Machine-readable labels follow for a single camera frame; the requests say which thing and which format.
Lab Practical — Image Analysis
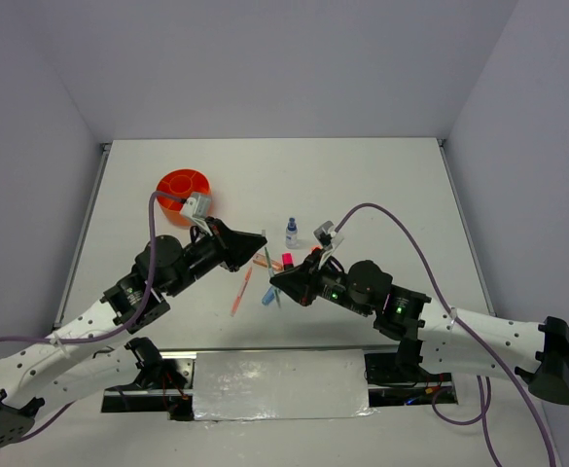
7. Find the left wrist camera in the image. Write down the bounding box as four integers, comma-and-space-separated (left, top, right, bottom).
180, 192, 212, 220

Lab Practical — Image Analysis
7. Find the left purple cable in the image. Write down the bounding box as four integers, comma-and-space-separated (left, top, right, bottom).
0, 191, 193, 442

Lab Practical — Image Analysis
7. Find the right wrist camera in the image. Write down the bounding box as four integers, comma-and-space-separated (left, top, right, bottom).
313, 221, 343, 255

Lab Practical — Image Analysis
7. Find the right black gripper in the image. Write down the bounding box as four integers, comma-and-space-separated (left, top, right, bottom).
269, 247, 372, 316

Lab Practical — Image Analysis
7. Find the clear orange pen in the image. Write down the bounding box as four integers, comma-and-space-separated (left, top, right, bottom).
231, 266, 253, 317

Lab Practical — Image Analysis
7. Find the clear spray bottle blue cap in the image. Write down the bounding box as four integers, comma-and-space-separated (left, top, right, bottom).
285, 217, 298, 249

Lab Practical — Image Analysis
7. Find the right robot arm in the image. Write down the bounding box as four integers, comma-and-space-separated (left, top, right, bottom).
269, 248, 569, 406

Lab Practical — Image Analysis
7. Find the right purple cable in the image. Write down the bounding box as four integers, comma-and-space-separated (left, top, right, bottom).
332, 202, 557, 467

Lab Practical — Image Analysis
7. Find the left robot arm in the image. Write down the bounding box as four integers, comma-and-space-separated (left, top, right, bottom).
0, 217, 267, 449

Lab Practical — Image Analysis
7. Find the silver taped plate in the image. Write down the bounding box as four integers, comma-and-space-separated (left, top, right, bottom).
193, 349, 373, 421

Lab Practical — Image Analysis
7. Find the translucent blue correction tape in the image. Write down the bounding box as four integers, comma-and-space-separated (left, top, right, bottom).
261, 287, 276, 306

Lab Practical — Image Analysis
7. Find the orange round desk organizer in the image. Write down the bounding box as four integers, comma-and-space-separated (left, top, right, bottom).
157, 168, 212, 230

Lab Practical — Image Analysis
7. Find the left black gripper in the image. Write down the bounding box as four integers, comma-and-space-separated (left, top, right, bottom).
165, 216, 267, 298

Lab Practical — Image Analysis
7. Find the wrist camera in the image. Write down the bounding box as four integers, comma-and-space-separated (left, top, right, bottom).
313, 221, 343, 255
180, 192, 212, 220

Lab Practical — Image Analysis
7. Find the clear green pen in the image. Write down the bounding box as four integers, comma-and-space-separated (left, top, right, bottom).
265, 248, 281, 308

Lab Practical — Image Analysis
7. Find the pink black highlighter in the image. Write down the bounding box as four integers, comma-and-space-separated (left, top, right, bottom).
281, 253, 294, 270

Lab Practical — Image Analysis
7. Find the purple cable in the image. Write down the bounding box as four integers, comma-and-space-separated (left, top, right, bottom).
0, 191, 193, 442
332, 202, 557, 467

